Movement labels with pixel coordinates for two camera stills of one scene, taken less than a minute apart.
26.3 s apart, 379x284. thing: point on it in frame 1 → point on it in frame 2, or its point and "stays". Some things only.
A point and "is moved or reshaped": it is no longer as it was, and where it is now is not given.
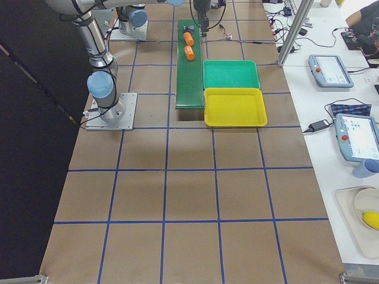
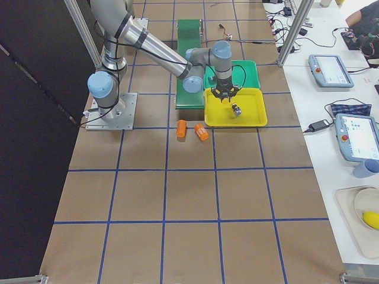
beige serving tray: [366, 239] stays
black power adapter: [317, 125] stays
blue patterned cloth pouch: [358, 109] stays
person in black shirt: [365, 25] stays
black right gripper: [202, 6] → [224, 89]
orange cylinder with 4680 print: [189, 52] is moved or reshaped
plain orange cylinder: [189, 39] → [182, 128]
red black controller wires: [230, 38] stays
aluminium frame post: [299, 23] stays
